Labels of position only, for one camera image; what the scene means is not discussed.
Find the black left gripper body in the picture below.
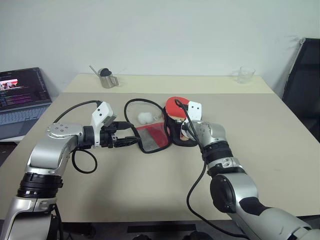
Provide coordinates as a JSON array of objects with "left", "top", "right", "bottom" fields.
[{"left": 99, "top": 121, "right": 120, "bottom": 150}]

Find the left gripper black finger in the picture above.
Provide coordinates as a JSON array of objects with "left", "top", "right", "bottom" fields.
[
  {"left": 115, "top": 121, "right": 135, "bottom": 131},
  {"left": 113, "top": 135, "right": 141, "bottom": 149}
]

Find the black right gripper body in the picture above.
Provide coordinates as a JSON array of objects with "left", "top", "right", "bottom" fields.
[{"left": 174, "top": 117, "right": 191, "bottom": 138}]

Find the red table tennis paddle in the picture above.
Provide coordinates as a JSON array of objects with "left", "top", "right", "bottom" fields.
[{"left": 165, "top": 96, "right": 195, "bottom": 141}]

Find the red black paddle case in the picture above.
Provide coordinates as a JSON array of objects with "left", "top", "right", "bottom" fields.
[{"left": 124, "top": 98, "right": 199, "bottom": 154}]

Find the white fluffy ball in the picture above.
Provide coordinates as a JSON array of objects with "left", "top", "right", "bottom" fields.
[{"left": 136, "top": 112, "right": 154, "bottom": 125}]

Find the stainless steel cup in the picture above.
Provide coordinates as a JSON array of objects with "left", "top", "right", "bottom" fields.
[{"left": 98, "top": 68, "right": 121, "bottom": 89}]

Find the thin metal stick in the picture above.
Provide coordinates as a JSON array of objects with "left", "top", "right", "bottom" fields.
[{"left": 88, "top": 64, "right": 101, "bottom": 76}]

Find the clear glass beaker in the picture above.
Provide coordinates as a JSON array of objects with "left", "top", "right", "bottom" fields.
[{"left": 232, "top": 65, "right": 257, "bottom": 85}]

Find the open grey laptop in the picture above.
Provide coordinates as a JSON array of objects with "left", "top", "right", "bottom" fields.
[{"left": 0, "top": 66, "right": 54, "bottom": 141}]

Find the black chair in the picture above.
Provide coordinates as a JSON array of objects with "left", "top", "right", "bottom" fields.
[{"left": 281, "top": 37, "right": 320, "bottom": 145}]

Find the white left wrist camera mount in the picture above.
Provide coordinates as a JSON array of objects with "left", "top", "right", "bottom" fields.
[{"left": 90, "top": 101, "right": 118, "bottom": 148}]

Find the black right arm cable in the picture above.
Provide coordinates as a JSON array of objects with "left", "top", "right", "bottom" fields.
[{"left": 174, "top": 99, "right": 250, "bottom": 238}]

